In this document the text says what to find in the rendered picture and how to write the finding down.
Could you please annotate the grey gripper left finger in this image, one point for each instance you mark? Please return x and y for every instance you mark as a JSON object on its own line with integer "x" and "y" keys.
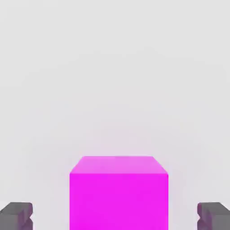
{"x": 14, "y": 215}

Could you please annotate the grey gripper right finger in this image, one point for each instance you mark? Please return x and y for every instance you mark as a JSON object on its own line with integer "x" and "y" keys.
{"x": 215, "y": 215}

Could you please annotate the small magenta cube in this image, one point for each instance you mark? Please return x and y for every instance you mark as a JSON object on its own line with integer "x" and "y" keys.
{"x": 118, "y": 197}

